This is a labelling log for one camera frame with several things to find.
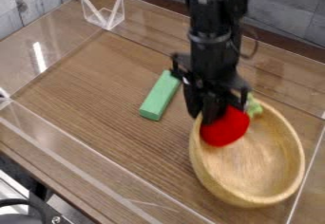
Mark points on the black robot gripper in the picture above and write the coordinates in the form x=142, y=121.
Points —
x=209, y=73

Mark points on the green rectangular block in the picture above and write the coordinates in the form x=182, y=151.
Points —
x=159, y=96

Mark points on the red plush strawberry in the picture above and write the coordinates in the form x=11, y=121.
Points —
x=232, y=125

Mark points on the round wooden bowl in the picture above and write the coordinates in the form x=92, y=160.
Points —
x=257, y=171

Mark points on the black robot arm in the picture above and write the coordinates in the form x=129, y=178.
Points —
x=213, y=18

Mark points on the clear acrylic enclosure walls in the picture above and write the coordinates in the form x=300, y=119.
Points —
x=76, y=80

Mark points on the clear acrylic corner bracket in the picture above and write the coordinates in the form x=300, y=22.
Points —
x=104, y=18

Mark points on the black metal table mount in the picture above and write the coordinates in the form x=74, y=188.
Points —
x=39, y=197

